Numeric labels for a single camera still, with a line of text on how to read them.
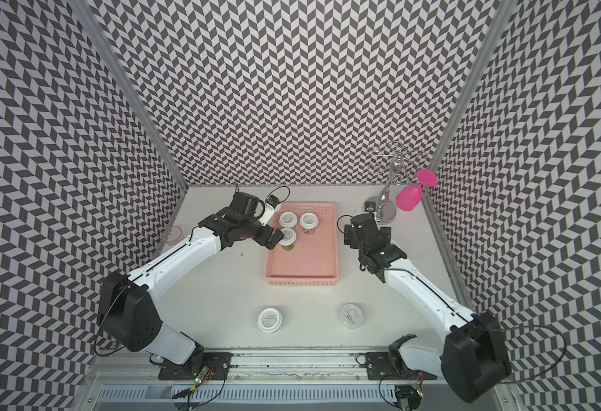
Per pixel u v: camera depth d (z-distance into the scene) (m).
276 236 0.76
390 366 0.66
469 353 0.39
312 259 0.94
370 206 0.70
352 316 0.78
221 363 0.72
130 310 0.42
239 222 0.64
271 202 0.74
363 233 0.60
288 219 0.98
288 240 0.91
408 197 0.94
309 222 0.98
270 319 0.76
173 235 0.97
